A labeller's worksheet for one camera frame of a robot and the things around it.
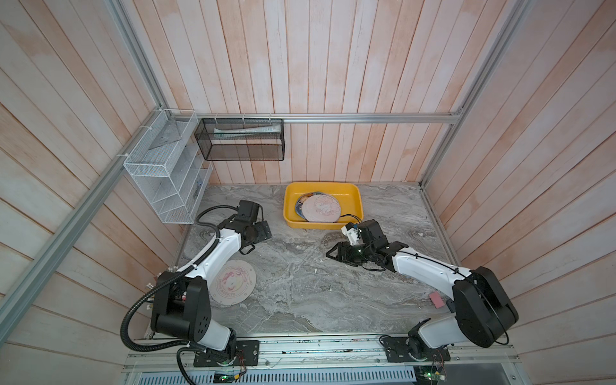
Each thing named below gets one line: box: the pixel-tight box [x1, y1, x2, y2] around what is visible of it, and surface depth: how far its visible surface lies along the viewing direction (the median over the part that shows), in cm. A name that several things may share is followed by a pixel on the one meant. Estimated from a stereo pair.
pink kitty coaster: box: [301, 194, 341, 223], surface depth 110 cm
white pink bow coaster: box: [209, 259, 257, 306], surface depth 90 cm
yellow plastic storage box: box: [283, 182, 365, 230], surface depth 112 cm
